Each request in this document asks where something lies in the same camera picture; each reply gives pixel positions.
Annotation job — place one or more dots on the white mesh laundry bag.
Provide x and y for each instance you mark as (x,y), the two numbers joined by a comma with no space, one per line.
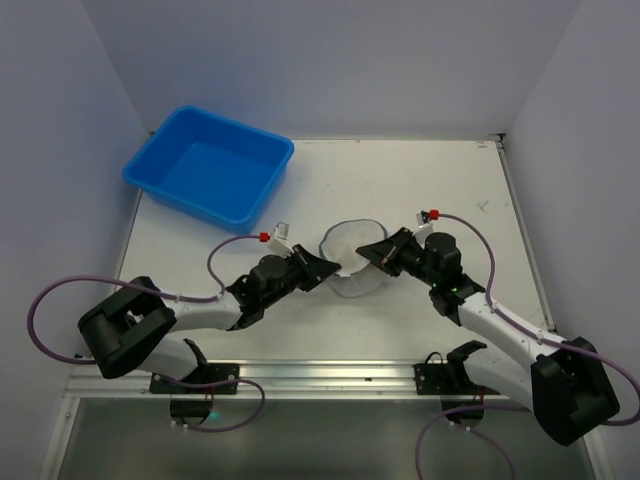
(357,276)

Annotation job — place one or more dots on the blue plastic bin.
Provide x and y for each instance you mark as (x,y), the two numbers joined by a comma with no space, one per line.
(212,168)

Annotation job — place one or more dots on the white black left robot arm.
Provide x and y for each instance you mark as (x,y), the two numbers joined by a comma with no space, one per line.
(131,329)

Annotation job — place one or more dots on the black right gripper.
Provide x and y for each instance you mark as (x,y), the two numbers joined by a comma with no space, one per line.
(398,251)

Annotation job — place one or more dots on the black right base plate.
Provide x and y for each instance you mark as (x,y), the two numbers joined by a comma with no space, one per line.
(446,375)

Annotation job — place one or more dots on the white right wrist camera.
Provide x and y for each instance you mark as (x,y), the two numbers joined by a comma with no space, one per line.
(424,227)

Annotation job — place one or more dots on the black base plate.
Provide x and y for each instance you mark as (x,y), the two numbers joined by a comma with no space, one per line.
(212,373)
(446,375)

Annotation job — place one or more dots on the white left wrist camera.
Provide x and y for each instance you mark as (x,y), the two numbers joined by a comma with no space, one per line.
(278,241)

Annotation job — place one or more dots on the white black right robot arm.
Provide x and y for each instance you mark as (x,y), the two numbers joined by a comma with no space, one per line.
(559,381)

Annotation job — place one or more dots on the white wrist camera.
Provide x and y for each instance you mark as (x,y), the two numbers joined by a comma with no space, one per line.
(278,241)
(424,227)

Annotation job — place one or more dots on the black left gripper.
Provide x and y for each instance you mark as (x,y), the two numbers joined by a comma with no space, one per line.
(304,268)

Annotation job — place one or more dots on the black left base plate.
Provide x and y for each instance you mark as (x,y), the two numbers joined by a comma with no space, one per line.
(212,373)

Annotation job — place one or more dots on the aluminium mounting rail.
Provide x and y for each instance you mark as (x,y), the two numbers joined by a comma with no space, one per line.
(295,380)

